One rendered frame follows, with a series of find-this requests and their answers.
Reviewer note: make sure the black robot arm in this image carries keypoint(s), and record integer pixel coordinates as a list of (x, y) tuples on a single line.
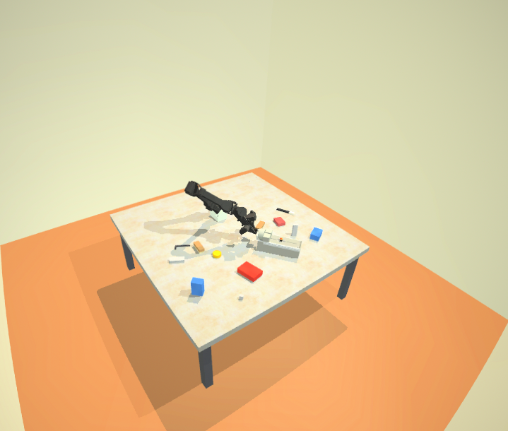
[(212, 202)]

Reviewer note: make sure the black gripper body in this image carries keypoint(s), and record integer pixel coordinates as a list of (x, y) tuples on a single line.
[(246, 226)]

